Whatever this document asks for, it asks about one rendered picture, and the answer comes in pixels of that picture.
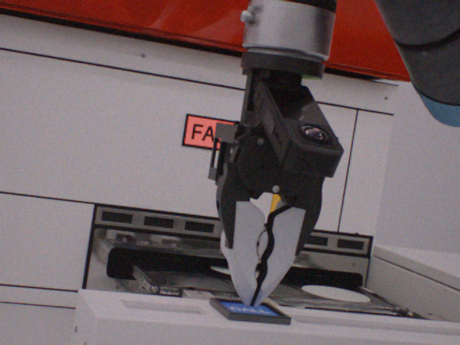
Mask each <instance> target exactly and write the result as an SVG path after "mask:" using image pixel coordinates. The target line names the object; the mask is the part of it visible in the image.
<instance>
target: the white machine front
mask: <svg viewBox="0 0 460 345"><path fill-rule="evenodd" d="M241 59H242V57H240V56H235V55H227V54H224V53H216V52H215V51H207V50H203V49H195V48H191V47H183V46H179V45H174V44H167V43H163V42H156V41H151V40H147V39H143V38H135V37H131V36H124V35H119V34H111V33H107V32H102V31H95V30H90V29H87V28H82V27H75V26H70V25H63V24H58V23H51V22H46V21H39V20H34V19H30V18H23V17H22V16H15V15H10V14H3V13H0V302H3V303H20V304H29V305H46V306H56V307H64V308H73V309H76V304H77V295H78V291H79V290H84V289H85V282H86V273H87V268H88V258H89V253H90V244H91V239H92V230H93V228H94V227H96V226H97V227H103V228H110V229H122V230H129V231H142V232H149V233H161V234H168V235H180V236H187V237H194V238H201V239H207V240H220V239H221V238H218V237H212V236H205V235H192V234H185V233H173V232H167V231H154V230H147V229H134V228H127V227H122V226H115V225H102V224H96V223H95V221H96V216H97V207H106V208H112V209H124V210H131V211H137V212H148V213H156V214H168V216H179V217H186V218H198V219H204V220H216V221H220V219H219V217H218V212H217V208H216V189H217V186H216V185H215V181H212V179H208V172H209V163H210V159H211V158H212V149H213V147H207V146H197V144H187V143H185V139H186V130H187V126H188V121H189V116H191V117H196V118H205V119H210V120H219V121H224V122H225V123H233V124H234V123H235V120H240V117H241V112H242V103H243V97H244V89H245V88H246V79H247V76H244V75H242V68H240V65H241ZM301 85H303V86H307V87H308V88H309V90H310V92H311V93H312V95H313V97H314V99H315V100H316V102H317V104H318V105H319V107H320V109H321V111H322V113H323V114H324V117H325V118H326V119H327V120H328V123H329V124H330V126H331V128H332V130H333V131H334V133H335V136H336V137H337V139H338V140H339V141H340V143H341V145H342V147H343V149H344V153H343V155H342V158H341V160H340V163H339V166H337V169H336V171H335V174H334V176H333V178H330V177H325V179H324V183H323V185H322V208H321V212H320V217H319V219H318V222H317V224H316V227H314V230H313V231H312V232H314V233H325V234H333V235H344V236H351V237H356V238H364V239H369V242H368V251H367V254H359V253H347V252H341V251H328V249H321V248H308V247H303V248H302V249H305V251H318V252H324V253H337V254H344V255H356V256H363V257H366V258H368V259H369V261H368V267H369V263H370V254H371V249H372V241H374V236H375V231H376V223H377V218H378V213H379V205H380V200H381V191H382V187H383V178H384V174H385V170H386V165H387V156H388V152H389V143H390V138H391V134H392V125H393V120H394V112H395V107H396V103H397V99H398V91H399V85H396V84H389V83H383V82H379V81H372V80H367V79H360V78H356V77H348V76H344V75H341V74H335V73H328V72H323V77H322V80H312V79H302V82H301ZM367 276H368V269H367V275H366V281H367ZM365 287H366V282H365Z"/></svg>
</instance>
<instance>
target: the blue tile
mask: <svg viewBox="0 0 460 345"><path fill-rule="evenodd" d="M220 303H221V302H220ZM221 304H223V305H224V306H225V307H227V309H228V310H230V311H231V312H238V313H247V314H263V315H272V316H278V315H276V313H274V312H273V311H271V310H269V309H267V307H265V306H262V305H258V306H257V307H253V306H246V305H244V304H238V303H221Z"/></svg>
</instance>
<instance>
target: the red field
mask: <svg viewBox="0 0 460 345"><path fill-rule="evenodd" d="M216 123H225V122H224V121H219V120H210V119H205V118H196V117H191V116H189V121H188V126H187V130H186V139H185V143H187V144H197V146H207V147H213V143H214V135H215V130H216ZM225 124H230V125H232V124H233V123H225ZM219 144H220V139H218V144H217V149H219Z"/></svg>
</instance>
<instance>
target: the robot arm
mask: <svg viewBox="0 0 460 345"><path fill-rule="evenodd" d="M374 1H375V3H376V6H377V8H378V10H379V12H380V14H381V16H382V19H383V22H384V23H385V24H386V26H387V29H388V31H389V34H390V35H391V37H392V39H393V41H394V44H395V45H396V47H397V49H398V51H399V54H400V56H401V58H402V60H403V62H404V65H405V67H406V69H407V71H409V74H410V79H411V84H412V86H413V89H414V90H415V92H416V93H417V94H418V95H419V97H420V98H421V100H422V102H423V104H424V106H425V107H426V109H427V110H428V112H429V114H430V115H432V117H433V118H434V119H436V120H438V121H439V123H441V124H444V125H447V126H449V127H460V0H374ZM336 6H337V0H249V2H248V11H246V10H244V11H242V12H241V14H240V20H241V21H242V22H244V23H245V26H244V33H243V39H242V46H243V47H244V48H245V49H248V51H243V53H242V59H241V65H240V68H242V75H244V76H247V79H246V88H245V89H244V97H243V103H242V112H241V117H240V120H235V123H234V124H232V125H230V124H225V123H216V130H215V135H214V143H213V149H212V158H211V159H210V163H209V172H208V179H212V181H215V185H216V186H217V189H216V208H217V212H218V217H219V219H220V223H221V225H222V228H223V231H222V234H221V239H220V247H221V251H222V253H223V254H224V255H225V257H226V258H227V261H228V265H229V271H230V274H231V279H232V281H233V285H234V286H235V288H236V290H237V292H238V294H239V296H240V298H241V300H242V302H243V303H244V305H246V306H253V307H257V306H258V305H260V304H261V303H262V302H263V301H264V300H265V299H266V298H267V297H268V296H269V295H270V293H271V292H272V291H273V290H274V289H275V288H276V287H277V284H278V283H279V282H280V281H281V280H282V278H284V276H285V274H286V272H287V271H288V269H289V268H290V266H291V265H292V264H293V263H294V260H295V258H296V256H298V255H299V254H300V252H301V251H302V248H303V247H304V245H305V244H306V242H307V241H308V239H309V236H310V235H311V232H312V231H313V230H314V227H316V224H317V222H318V219H319V217H320V212H321V208H322V185H323V183H324V179H325V177H330V178H333V176H334V174H335V171H336V169H337V166H339V163H340V160H341V158H342V155H343V153H344V149H343V147H342V145H341V143H340V141H339V140H338V139H337V137H336V136H335V133H334V131H333V130H332V128H331V126H330V124H329V123H328V120H327V119H326V118H325V117H324V114H323V113H322V111H321V109H320V107H319V105H318V104H317V102H316V100H315V99H314V97H313V95H312V93H311V92H310V90H309V88H308V87H307V86H303V85H301V82H302V79H312V80H322V77H323V72H324V64H323V63H321V61H325V60H327V59H329V54H330V49H331V41H332V35H333V27H334V22H335V11H336ZM218 139H220V144H219V150H218V159H217V164H216V167H214V164H215V159H216V149H217V144H218ZM263 193H271V194H276V195H279V197H281V199H282V200H279V201H278V202H277V205H276V207H275V210H274V211H273V212H270V213H269V216H268V217H267V221H266V231H265V232H264V233H263V234H262V236H261V241H260V244H259V255H258V252H257V248H256V246H257V242H258V239H259V236H260V235H261V233H262V231H263V230H264V222H265V216H264V213H263V212H262V211H261V210H260V209H259V208H258V207H255V206H254V205H253V203H252V202H251V201H250V199H251V198H252V199H259V198H260V196H261V195H262V194H263ZM259 257H260V259H261V270H260V272H259V276H258V277H257V278H256V276H255V269H256V267H257V265H258V263H259Z"/></svg>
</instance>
